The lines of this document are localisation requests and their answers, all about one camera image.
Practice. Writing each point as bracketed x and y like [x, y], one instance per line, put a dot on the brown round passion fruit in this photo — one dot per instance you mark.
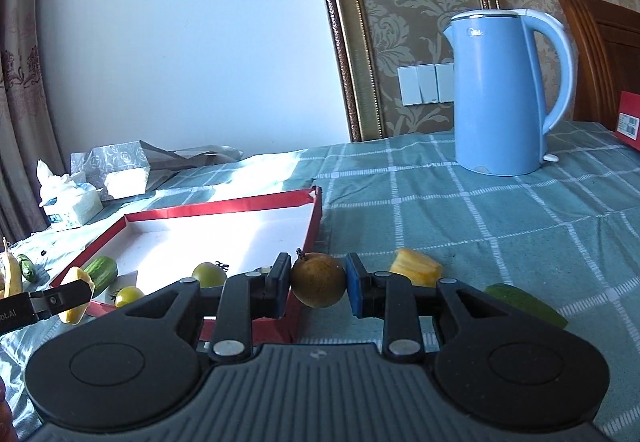
[317, 279]

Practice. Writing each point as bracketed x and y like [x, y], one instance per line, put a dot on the grey flat paper bag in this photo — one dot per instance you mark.
[190, 160]

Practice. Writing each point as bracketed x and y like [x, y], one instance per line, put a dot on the small dark green vegetable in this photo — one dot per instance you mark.
[27, 268]

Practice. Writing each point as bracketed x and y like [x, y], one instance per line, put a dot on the yellow banana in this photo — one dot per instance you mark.
[11, 274]

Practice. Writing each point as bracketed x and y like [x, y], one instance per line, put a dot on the white tissue pack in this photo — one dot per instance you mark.
[72, 202]

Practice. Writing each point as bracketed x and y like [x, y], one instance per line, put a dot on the short cucumber piece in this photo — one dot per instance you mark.
[100, 272]

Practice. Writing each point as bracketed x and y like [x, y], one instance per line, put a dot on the blue electric kettle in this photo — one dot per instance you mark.
[495, 97]

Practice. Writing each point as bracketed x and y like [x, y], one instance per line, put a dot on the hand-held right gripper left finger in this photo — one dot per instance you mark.
[277, 283]

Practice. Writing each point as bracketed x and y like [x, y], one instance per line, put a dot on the long cucumber piece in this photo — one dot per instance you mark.
[525, 304]

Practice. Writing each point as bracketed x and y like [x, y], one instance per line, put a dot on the wooden chair back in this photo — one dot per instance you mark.
[605, 52]

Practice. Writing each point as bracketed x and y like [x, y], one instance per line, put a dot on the red shallow cardboard box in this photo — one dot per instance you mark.
[200, 232]

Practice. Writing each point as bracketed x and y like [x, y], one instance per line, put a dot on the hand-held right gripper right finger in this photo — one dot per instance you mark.
[356, 287]

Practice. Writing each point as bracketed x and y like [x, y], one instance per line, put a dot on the white wall switch panel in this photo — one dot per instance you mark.
[425, 85]

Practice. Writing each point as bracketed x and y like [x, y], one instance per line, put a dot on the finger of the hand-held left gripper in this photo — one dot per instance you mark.
[65, 297]

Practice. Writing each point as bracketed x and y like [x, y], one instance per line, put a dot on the red box with white label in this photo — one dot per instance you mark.
[629, 120]

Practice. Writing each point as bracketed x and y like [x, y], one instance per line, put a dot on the green tomato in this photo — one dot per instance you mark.
[129, 297]
[207, 275]

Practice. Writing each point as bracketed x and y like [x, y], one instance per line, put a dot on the gilded ornate wall frame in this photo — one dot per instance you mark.
[350, 47]

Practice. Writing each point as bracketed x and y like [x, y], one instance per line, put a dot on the brown patterned curtain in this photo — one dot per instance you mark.
[20, 97]

